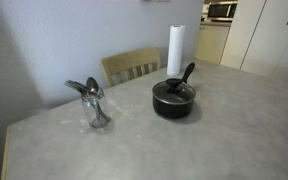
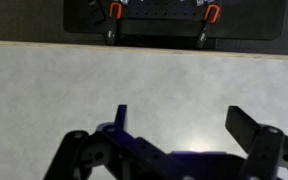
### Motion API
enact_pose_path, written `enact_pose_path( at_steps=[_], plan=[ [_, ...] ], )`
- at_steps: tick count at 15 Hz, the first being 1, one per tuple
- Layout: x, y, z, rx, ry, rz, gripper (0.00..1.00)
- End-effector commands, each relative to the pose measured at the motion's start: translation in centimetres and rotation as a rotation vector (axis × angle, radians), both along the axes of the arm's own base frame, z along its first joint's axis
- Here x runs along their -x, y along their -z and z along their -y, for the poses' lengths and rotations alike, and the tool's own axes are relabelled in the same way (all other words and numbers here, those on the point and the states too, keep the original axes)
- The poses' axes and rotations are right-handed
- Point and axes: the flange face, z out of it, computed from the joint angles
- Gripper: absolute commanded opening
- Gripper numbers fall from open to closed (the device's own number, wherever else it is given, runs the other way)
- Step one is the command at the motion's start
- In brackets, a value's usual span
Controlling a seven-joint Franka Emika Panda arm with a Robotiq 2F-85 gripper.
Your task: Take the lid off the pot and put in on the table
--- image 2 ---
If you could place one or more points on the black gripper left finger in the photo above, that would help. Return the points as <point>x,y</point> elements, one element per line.
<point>111,147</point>

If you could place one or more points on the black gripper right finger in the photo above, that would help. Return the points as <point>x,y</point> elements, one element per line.
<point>266,146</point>

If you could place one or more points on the left orange black clamp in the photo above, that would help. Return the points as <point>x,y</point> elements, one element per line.
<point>115,12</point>

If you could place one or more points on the orange black clamp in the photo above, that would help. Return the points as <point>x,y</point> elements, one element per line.
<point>210,17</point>
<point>115,12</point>

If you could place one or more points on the right orange black clamp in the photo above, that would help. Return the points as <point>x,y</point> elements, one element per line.
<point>210,17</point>

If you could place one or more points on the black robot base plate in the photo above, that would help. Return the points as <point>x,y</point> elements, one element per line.
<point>238,19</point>

